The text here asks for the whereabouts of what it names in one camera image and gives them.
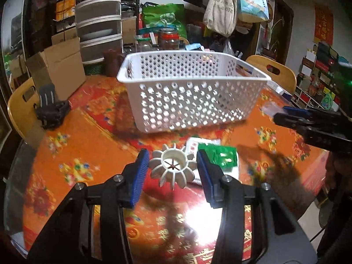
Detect white flower-shaped plastic piece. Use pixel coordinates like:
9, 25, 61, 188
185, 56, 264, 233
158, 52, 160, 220
149, 143, 198, 190

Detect open cardboard box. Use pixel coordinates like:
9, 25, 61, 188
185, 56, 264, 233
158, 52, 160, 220
25, 37, 86, 101

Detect black folding stand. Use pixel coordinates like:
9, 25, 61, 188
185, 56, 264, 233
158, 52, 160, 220
34, 84, 70, 130

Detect clear glass jar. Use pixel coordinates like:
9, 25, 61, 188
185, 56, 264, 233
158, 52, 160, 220
135, 35, 153, 53

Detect stack of colourful boxes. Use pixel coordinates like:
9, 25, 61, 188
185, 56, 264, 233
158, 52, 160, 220
291, 42, 352, 113

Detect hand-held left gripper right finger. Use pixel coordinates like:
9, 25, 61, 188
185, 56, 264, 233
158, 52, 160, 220
196, 149, 319, 264

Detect beige tote bag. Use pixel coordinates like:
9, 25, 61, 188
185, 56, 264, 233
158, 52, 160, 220
203, 0, 238, 37

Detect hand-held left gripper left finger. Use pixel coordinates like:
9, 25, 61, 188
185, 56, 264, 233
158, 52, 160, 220
27, 148, 150, 264

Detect orange floral tablecloth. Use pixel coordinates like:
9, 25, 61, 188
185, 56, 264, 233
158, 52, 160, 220
23, 74, 330, 264

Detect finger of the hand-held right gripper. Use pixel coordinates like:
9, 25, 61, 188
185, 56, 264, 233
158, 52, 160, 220
273, 112, 306, 130
283, 106, 312, 117

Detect blue printed bag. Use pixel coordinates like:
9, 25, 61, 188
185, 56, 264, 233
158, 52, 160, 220
236, 0, 270, 22

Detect green packet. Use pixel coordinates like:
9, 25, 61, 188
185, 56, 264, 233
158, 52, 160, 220
198, 142, 238, 168

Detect green plastic bag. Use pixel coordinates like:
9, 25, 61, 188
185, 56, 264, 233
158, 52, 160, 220
141, 3, 187, 37

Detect wooden chair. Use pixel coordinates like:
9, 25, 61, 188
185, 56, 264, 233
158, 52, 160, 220
246, 55, 297, 95
7, 77, 46, 149

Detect dark red container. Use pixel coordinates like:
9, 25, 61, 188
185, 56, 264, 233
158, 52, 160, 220
103, 49, 125, 77

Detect grey plastic drawer tower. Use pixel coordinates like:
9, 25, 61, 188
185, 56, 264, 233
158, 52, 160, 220
75, 0, 123, 66

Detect white perforated plastic basket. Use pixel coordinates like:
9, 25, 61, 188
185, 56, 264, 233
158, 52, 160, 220
117, 51, 272, 134

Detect small cardboard boxes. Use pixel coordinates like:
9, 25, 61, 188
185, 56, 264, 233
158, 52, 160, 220
51, 16, 79, 46

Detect white packet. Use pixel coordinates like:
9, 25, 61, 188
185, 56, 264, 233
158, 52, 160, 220
185, 137, 240, 186

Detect orange printed box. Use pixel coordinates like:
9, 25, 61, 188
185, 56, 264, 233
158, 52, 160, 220
55, 0, 76, 21

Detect dark framed painting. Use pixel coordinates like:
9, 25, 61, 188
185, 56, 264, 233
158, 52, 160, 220
268, 0, 295, 66

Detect clear plastic bag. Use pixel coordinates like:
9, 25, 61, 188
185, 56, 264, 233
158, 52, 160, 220
222, 38, 235, 57

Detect clear plastic wrapper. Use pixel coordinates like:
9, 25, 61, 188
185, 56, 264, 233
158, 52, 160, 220
261, 102, 286, 116

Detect red-filled glass jar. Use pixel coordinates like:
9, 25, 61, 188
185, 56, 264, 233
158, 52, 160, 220
158, 28, 179, 50

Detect person's dark clothing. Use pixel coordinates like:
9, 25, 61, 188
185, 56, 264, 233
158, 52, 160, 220
316, 151, 352, 262

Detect red wall poster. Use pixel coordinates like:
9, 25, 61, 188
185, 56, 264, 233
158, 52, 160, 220
314, 5, 334, 46

